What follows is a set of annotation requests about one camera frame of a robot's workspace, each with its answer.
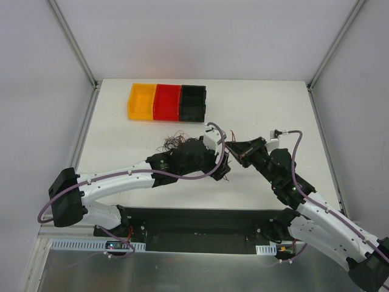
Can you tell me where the cable bundle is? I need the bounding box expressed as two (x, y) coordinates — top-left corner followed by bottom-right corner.
(155, 130), (232, 183)

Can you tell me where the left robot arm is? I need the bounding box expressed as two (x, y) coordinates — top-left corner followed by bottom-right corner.
(49, 138), (230, 237)

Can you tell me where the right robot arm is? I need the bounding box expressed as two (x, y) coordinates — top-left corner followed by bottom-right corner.
(225, 137), (388, 291)

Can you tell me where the black plastic bin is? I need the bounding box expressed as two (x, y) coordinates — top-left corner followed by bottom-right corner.
(179, 85), (207, 122)

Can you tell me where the red plastic bin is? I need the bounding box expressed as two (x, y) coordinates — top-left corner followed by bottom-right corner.
(153, 84), (181, 122)

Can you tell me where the yellow plastic bin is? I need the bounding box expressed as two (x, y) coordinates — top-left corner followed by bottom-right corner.
(127, 83), (157, 120)

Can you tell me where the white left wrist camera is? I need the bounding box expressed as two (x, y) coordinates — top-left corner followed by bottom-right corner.
(202, 122), (227, 156)

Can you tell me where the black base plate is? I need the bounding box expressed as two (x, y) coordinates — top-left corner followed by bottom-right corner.
(94, 207), (295, 254)

